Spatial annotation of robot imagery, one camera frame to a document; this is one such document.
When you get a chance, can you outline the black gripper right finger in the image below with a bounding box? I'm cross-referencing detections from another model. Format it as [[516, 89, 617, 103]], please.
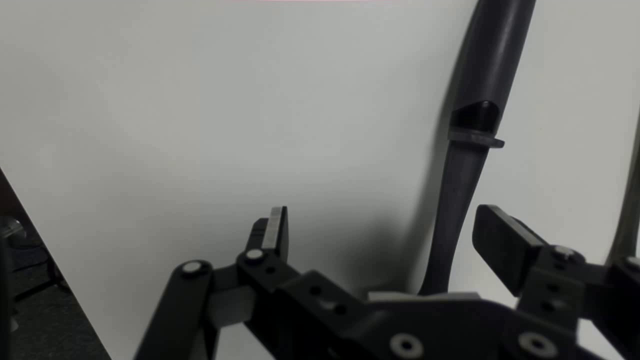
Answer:
[[472, 204, 640, 360]]

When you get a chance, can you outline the black plastic ladle spoon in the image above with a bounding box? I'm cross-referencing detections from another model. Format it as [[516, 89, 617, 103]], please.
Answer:
[[418, 0, 539, 295]]

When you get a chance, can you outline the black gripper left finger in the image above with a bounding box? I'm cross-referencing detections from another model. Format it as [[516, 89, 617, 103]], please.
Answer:
[[136, 205, 366, 360]]

